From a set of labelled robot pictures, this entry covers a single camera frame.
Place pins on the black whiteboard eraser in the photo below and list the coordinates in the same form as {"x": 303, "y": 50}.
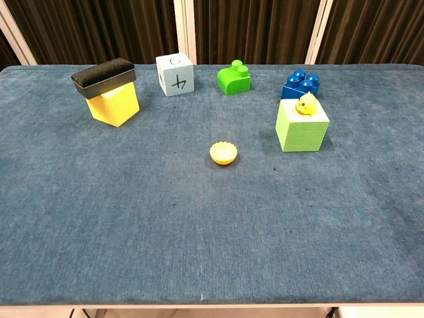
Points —
{"x": 99, "y": 77}

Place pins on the white frame post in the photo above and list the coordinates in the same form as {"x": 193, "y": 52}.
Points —
{"x": 185, "y": 30}
{"x": 318, "y": 33}
{"x": 16, "y": 36}

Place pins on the green toy building brick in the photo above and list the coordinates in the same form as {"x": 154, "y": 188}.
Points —
{"x": 232, "y": 83}

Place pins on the yellow cupcake mould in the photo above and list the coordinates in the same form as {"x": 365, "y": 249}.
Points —
{"x": 223, "y": 153}

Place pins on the yellow foam cube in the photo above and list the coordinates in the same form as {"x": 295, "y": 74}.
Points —
{"x": 116, "y": 106}

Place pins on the blue fabric table cover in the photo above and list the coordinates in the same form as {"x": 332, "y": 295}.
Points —
{"x": 165, "y": 215}

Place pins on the light blue numbered cube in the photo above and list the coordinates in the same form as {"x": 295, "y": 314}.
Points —
{"x": 177, "y": 81}

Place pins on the dark brown curtain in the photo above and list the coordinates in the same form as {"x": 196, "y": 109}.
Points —
{"x": 255, "y": 30}

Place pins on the blue toy building brick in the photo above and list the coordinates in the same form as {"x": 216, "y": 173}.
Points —
{"x": 302, "y": 85}

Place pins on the small yellow duck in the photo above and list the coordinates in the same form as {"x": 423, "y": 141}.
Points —
{"x": 306, "y": 105}

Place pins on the light green foam cube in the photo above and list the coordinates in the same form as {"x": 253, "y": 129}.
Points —
{"x": 301, "y": 134}

